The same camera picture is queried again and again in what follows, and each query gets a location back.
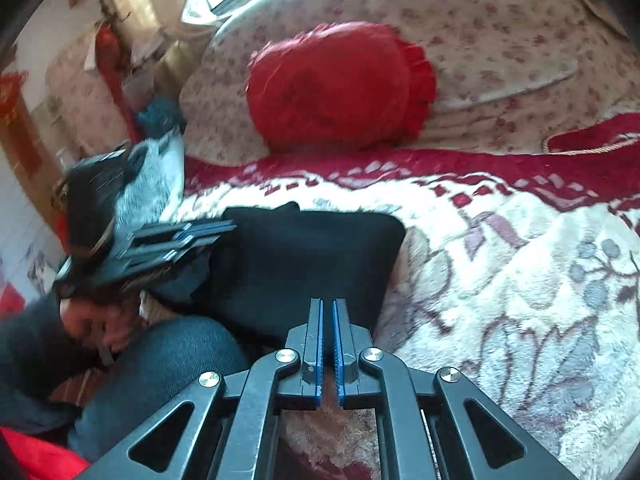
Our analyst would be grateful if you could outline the black pants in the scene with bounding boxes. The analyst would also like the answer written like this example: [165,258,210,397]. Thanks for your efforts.
[151,203,405,348]

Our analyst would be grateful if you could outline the person's left hand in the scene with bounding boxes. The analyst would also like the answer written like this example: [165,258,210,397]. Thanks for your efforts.
[60,298,146,353]

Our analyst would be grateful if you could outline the grey fleece garment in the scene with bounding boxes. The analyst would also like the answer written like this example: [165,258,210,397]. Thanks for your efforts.
[115,129,186,231]

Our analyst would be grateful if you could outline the teal bag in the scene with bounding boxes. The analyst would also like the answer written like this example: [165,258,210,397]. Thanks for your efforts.
[134,94,186,139]

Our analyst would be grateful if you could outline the red and cream plush blanket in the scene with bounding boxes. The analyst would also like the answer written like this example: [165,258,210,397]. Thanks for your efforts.
[177,113,639,479]

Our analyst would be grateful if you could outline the beige curtain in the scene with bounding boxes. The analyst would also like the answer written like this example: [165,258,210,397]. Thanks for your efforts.
[104,0,221,99]

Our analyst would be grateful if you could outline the red heart-shaped frilly cushion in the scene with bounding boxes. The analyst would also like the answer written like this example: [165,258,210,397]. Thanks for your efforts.
[245,22,437,152]

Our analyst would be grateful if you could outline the floral cream quilt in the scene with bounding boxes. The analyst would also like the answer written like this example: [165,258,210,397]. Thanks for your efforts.
[180,0,639,166]

